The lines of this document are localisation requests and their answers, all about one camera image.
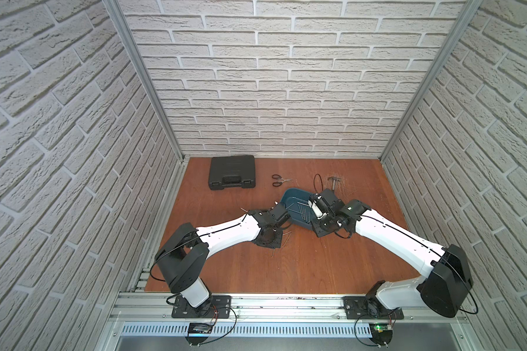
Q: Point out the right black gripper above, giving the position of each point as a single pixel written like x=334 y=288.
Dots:
x=317 y=229

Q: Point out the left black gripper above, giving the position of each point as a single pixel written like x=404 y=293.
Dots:
x=282 y=215

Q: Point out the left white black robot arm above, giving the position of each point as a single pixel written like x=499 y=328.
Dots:
x=182 y=258

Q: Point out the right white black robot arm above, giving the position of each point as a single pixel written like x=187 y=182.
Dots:
x=444 y=280

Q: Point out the teal plastic storage box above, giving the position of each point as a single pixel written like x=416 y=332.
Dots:
x=293 y=195

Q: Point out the black plastic tool case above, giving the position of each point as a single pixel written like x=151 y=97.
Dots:
x=232 y=171

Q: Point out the right controller board green light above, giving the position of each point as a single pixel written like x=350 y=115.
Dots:
x=379 y=331

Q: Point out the left controller board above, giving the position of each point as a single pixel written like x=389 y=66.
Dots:
x=199 y=328

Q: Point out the hammer with black handle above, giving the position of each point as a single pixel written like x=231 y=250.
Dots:
x=334 y=182

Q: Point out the black handled scissors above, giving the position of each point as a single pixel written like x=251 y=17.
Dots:
x=279 y=180

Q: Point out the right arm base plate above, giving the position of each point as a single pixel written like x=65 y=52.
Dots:
x=359 y=307

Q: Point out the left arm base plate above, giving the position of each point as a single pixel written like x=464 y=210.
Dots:
x=217 y=306

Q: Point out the aluminium front rail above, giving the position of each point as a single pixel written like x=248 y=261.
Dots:
x=307 y=308

